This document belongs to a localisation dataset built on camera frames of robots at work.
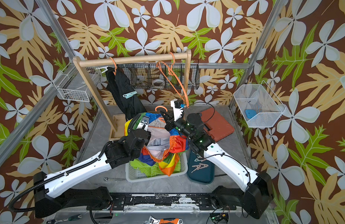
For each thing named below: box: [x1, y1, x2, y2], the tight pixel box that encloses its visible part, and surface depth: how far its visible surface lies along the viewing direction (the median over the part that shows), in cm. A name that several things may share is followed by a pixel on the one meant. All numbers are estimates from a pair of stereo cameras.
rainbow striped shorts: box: [124, 112, 189, 177], surface depth 75 cm
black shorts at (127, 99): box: [105, 66, 148, 121], surface depth 70 cm
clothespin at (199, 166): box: [191, 163, 209, 174], surface depth 88 cm
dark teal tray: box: [187, 149, 215, 185], surface depth 87 cm
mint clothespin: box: [122, 90, 138, 99], surface depth 65 cm
